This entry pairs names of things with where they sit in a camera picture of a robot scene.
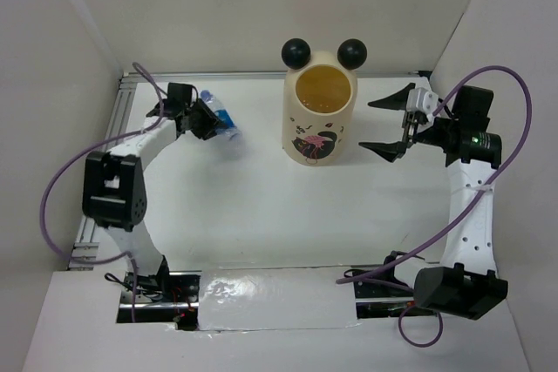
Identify blue label bottle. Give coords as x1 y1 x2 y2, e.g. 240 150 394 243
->
201 90 245 160

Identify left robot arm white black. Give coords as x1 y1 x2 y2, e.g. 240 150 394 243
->
82 83 227 301

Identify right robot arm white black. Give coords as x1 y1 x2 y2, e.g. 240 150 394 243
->
361 84 508 320

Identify cream bin with black ears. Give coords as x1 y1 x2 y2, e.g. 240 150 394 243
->
281 38 367 166

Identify white taped front panel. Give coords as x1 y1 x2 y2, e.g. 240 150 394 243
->
198 267 358 332

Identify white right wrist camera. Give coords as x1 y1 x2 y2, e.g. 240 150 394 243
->
405 87 439 121

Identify aluminium frame rail back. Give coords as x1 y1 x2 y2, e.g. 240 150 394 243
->
119 69 432 82

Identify aluminium frame rail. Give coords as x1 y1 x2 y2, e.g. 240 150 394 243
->
119 69 432 82
68 81 136 270

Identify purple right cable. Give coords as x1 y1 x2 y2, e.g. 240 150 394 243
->
336 65 534 347

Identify purple cable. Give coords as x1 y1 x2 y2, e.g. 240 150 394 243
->
336 65 534 347
41 62 171 323

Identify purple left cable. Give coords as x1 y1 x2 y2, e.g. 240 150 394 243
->
41 62 171 323

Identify aluminium frame rail left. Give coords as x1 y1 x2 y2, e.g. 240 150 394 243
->
68 81 136 270

